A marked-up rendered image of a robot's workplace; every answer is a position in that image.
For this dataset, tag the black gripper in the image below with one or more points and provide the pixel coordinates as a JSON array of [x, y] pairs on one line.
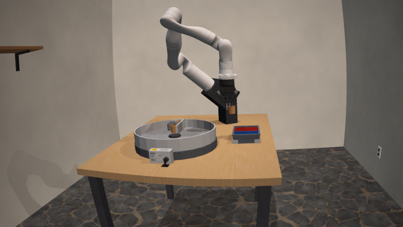
[[227, 91]]

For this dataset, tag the grey round turntable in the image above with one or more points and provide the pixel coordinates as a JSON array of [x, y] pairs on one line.
[[193, 138]]

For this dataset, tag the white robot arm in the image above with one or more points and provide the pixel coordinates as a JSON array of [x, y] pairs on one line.
[[171, 20]]

